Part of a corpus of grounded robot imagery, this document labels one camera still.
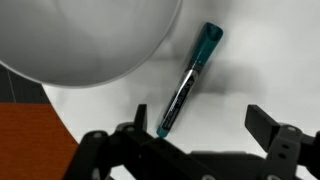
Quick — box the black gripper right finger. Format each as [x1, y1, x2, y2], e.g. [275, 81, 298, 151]
[244, 104, 320, 180]

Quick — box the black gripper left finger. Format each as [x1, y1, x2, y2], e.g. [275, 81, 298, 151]
[63, 103, 191, 180]

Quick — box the teal marker pen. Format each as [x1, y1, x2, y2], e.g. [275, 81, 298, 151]
[156, 21, 224, 139]

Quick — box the white round bowl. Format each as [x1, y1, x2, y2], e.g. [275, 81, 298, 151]
[0, 0, 183, 89]

